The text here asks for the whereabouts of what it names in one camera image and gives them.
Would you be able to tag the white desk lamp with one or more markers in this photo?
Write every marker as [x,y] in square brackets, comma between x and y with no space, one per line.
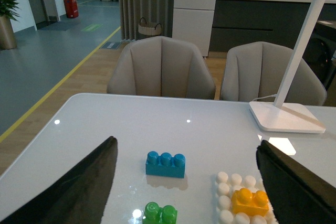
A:
[291,117]

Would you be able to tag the red bin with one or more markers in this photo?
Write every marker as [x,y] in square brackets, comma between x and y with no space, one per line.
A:
[71,8]

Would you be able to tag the white studded base plate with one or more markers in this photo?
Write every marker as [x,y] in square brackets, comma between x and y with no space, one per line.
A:
[225,186]

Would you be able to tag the dark kitchen counter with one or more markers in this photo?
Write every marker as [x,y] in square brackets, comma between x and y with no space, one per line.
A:
[239,22]

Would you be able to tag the beige chair left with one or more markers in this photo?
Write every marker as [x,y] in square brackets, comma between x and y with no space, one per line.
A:
[162,67]

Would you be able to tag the white drawer cabinet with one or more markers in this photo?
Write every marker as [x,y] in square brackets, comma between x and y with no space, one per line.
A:
[192,22]

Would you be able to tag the blue three-stud block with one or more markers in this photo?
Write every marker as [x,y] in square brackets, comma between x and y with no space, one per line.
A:
[165,165]

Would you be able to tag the beige chair right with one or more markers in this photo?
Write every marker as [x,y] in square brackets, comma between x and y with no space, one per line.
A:
[255,71]

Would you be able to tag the green two-stud block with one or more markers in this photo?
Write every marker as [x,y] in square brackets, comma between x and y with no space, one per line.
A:
[155,214]

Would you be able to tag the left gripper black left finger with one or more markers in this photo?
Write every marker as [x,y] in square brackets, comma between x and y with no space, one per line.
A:
[79,196]

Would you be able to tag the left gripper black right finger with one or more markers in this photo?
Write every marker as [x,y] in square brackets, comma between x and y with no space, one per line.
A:
[296,194]

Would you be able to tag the black washing machine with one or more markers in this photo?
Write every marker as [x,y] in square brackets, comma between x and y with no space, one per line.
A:
[320,51]

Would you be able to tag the potted green plant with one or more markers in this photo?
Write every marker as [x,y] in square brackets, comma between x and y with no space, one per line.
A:
[8,12]

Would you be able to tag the yellow two-stud block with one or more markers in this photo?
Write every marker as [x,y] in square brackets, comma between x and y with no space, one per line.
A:
[245,201]

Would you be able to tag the woven basket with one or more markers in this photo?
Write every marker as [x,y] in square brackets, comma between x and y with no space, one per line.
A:
[149,28]

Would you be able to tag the beige chair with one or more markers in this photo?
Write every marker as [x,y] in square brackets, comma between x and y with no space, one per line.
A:
[162,67]
[255,71]

